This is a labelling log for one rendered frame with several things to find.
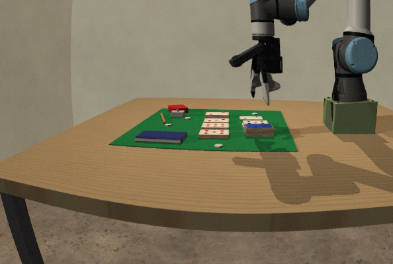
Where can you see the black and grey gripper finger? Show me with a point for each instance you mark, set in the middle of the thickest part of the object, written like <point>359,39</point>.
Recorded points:
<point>267,82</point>
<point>255,82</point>

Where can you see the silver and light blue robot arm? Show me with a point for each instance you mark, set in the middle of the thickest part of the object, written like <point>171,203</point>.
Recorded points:
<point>354,54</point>

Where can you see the green felt mat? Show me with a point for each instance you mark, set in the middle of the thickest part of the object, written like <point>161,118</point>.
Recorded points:
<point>237,142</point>

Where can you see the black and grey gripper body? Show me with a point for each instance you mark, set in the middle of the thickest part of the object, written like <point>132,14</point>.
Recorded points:
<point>271,55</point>

